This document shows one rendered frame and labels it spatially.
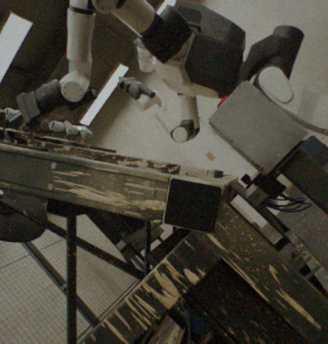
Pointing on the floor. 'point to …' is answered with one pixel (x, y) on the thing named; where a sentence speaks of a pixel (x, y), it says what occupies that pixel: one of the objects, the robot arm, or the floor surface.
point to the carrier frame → (226, 289)
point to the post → (312, 181)
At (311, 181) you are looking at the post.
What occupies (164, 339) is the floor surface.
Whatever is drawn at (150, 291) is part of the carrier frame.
